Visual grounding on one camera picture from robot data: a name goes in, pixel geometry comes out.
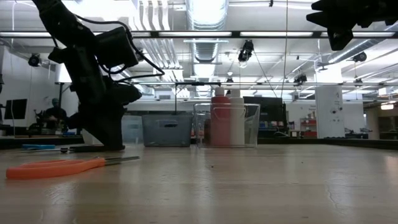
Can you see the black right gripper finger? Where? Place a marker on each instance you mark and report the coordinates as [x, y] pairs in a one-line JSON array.
[[339, 39], [329, 14]]

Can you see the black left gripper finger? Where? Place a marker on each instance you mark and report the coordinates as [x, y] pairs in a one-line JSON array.
[[74, 121], [104, 127]]

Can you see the red paint bottle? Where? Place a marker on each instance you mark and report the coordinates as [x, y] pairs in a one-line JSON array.
[[220, 124]]

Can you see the white paint bottle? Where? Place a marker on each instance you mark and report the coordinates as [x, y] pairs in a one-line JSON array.
[[237, 124]]

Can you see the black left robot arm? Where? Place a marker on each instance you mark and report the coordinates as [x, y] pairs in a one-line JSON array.
[[62, 25]]

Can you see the seated person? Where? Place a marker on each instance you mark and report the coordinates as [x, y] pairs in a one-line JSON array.
[[56, 116]]

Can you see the black ceiling-hung reel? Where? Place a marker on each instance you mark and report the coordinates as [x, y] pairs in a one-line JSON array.
[[300, 77], [34, 59], [360, 56], [247, 49]]

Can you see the frosted translucent plastic bin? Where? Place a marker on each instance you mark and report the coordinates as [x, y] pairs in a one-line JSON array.
[[132, 130]]

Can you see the small black monitor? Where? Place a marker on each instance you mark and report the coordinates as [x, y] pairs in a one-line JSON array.
[[15, 109]]

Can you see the grey plastic bin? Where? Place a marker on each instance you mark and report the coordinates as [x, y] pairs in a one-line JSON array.
[[168, 133]]

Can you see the white pillar with marks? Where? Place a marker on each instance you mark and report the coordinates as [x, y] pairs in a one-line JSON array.
[[329, 112]]

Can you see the red storage cart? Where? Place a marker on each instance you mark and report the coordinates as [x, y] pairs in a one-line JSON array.
[[309, 127]]

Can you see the large dark screen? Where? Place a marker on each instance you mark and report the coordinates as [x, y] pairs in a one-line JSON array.
[[270, 112]]

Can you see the clear plastic bin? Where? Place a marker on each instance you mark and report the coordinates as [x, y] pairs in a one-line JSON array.
[[252, 124]]

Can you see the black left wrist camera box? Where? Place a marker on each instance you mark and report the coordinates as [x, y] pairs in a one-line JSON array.
[[116, 46]]

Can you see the black neighbouring rig frame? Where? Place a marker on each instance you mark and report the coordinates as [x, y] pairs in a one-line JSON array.
[[192, 83]]

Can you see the silver ventilation duct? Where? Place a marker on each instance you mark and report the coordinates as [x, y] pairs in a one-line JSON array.
[[206, 15]]

